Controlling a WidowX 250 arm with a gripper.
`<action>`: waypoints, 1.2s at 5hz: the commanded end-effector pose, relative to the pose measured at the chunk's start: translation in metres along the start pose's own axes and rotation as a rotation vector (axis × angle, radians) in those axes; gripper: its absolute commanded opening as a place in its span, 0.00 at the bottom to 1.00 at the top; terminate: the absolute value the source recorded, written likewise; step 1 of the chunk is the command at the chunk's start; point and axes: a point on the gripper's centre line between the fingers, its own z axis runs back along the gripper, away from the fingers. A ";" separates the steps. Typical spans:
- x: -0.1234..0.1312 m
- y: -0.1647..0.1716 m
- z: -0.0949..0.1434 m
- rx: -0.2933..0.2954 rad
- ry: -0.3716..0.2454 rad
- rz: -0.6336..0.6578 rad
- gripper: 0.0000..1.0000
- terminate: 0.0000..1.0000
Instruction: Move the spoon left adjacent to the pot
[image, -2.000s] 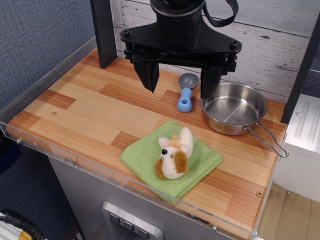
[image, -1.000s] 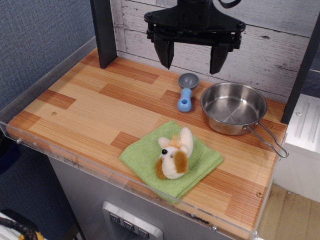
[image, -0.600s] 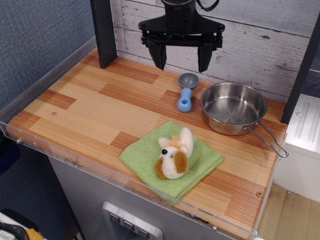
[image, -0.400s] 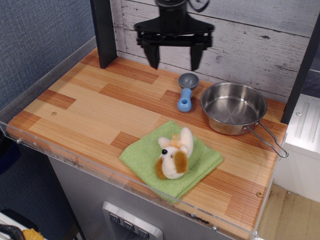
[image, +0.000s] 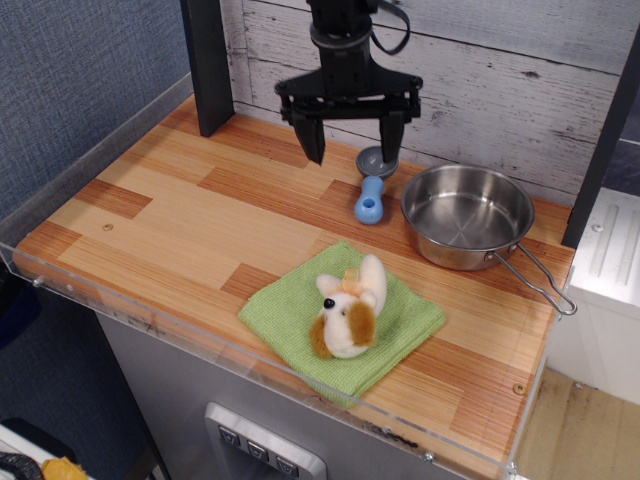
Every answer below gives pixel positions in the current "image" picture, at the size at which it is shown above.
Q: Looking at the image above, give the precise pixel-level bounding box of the stainless steel pot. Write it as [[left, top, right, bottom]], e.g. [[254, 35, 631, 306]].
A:
[[401, 165, 578, 316]]

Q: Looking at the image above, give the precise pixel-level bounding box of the clear acrylic guard rail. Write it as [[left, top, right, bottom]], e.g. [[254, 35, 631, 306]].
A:
[[1, 77, 555, 479]]

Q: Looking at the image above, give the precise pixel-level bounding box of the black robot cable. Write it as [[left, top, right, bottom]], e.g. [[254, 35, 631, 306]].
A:
[[370, 0, 412, 56]]

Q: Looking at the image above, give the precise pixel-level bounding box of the black right vertical post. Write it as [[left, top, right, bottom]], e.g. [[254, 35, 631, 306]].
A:
[[561, 30, 639, 249]]

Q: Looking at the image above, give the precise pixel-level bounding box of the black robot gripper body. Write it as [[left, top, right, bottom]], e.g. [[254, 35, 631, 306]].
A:
[[275, 45, 423, 123]]

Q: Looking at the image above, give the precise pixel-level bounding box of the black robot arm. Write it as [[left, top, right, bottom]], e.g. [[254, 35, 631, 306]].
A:
[[275, 1, 423, 164]]

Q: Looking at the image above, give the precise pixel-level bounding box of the white brown plush dog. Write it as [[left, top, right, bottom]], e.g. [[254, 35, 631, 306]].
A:
[[309, 254, 387, 359]]

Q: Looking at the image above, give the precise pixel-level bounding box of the blue handled grey spoon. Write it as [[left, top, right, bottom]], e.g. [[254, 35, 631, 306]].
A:
[[354, 146, 399, 225]]

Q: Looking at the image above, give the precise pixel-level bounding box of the black left vertical post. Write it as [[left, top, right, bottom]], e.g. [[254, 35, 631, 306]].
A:
[[180, 0, 235, 137]]

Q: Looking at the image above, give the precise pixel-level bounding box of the black vertical post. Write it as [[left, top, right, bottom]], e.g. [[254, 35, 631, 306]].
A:
[[180, 0, 235, 137], [561, 30, 639, 249]]

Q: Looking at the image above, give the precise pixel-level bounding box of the yellow black object bottom left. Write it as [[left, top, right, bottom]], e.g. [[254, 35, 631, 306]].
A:
[[1, 452, 90, 480]]

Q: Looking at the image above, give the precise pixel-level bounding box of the white appliance at right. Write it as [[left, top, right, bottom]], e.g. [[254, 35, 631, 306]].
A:
[[547, 188, 639, 404]]

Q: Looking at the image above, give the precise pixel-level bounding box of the grey cabinet with buttons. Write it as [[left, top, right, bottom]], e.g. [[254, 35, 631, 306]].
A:
[[99, 316, 519, 479]]

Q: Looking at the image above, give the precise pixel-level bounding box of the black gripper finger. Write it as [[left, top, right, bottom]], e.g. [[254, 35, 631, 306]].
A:
[[379, 113, 405, 164], [292, 111, 326, 165]]

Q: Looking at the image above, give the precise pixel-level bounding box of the green folded cloth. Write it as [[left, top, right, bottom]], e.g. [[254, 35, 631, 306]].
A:
[[239, 241, 445, 407]]

